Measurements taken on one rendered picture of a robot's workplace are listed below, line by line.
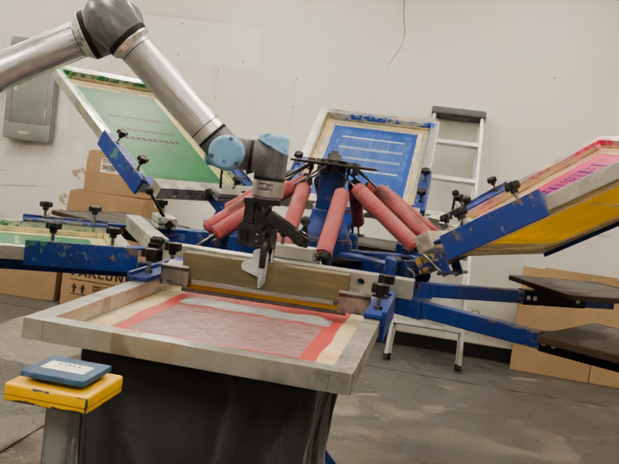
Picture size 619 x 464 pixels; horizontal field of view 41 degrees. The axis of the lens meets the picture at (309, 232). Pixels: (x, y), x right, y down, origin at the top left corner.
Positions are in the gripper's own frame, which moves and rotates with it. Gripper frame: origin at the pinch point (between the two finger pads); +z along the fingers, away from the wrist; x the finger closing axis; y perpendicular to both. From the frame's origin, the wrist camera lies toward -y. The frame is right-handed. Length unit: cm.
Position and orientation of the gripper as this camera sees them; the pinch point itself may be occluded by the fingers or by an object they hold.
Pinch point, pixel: (264, 282)
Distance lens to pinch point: 198.2
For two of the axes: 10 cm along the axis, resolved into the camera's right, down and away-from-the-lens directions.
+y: -9.8, -1.5, 1.6
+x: -1.8, 0.7, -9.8
